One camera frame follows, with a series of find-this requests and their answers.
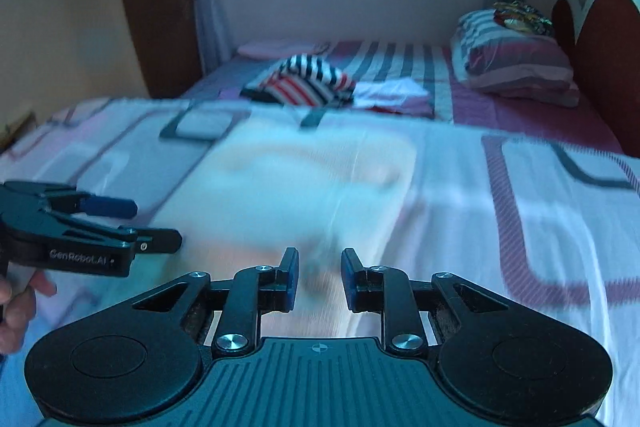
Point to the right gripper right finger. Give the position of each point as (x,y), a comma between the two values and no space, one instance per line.
(450,302)

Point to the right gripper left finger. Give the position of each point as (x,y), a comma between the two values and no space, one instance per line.
(231,309)

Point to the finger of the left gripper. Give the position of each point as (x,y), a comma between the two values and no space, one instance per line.
(152,240)
(69,200)

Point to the cream peach garment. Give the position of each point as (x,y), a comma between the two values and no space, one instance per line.
(320,193)

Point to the person's left hand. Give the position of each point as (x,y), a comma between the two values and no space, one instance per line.
(19,309)

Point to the wooden side furniture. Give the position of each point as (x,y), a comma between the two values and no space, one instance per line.
(17,128)

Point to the patterned white pink bedsheet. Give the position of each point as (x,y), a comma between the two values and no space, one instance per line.
(552,226)

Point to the white folded cloth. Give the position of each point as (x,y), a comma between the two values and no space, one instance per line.
(403,96)

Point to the striped red black cloth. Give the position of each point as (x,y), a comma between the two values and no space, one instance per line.
(303,80)

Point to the striped pillow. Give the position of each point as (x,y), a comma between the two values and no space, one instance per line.
(489,58)

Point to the gold dark item on pillow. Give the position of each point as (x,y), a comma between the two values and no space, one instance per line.
(523,18)

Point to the red white headboard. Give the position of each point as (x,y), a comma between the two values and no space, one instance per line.
(601,39)

